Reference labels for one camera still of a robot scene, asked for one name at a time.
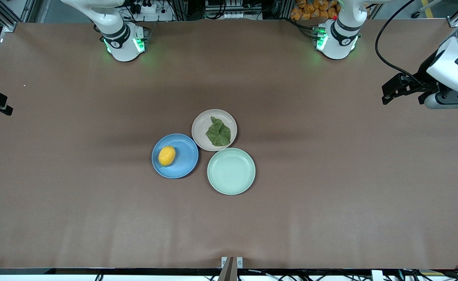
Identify yellow lemon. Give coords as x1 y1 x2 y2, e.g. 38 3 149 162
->
158 146 176 167

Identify green lettuce leaf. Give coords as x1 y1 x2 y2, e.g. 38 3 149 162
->
206 116 232 147

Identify white power strip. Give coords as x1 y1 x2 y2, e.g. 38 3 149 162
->
129 0 157 14

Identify white electronics box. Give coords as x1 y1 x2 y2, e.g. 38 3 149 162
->
205 0 263 20

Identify light green plate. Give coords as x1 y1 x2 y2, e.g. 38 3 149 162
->
207 148 256 196

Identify blue plate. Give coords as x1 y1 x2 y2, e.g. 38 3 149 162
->
151 133 199 179

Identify beige plate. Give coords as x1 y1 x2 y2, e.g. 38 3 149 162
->
192 109 238 152

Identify metal table edge bracket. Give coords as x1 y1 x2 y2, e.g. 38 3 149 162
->
218 256 244 281

